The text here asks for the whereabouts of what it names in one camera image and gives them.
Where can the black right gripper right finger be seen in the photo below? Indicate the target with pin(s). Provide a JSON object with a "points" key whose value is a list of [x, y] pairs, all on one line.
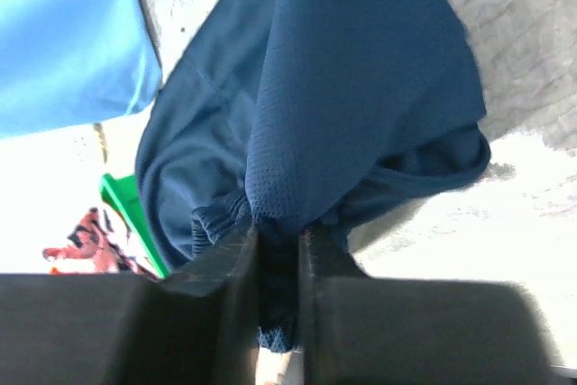
{"points": [[356, 329]]}

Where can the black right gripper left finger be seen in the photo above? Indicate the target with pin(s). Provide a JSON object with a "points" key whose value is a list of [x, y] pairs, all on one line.
{"points": [[198, 326]]}

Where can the navy blue shorts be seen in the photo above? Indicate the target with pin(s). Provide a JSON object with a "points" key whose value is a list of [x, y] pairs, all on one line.
{"points": [[287, 113]]}

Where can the pink patterned shorts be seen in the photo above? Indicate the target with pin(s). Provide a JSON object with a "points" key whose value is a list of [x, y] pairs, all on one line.
{"points": [[101, 242]]}

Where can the light blue shorts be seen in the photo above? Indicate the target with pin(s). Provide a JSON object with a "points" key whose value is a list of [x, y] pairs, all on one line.
{"points": [[72, 62]]}

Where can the green plastic tray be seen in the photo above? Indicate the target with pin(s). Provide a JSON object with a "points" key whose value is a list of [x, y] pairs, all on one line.
{"points": [[122, 195]]}

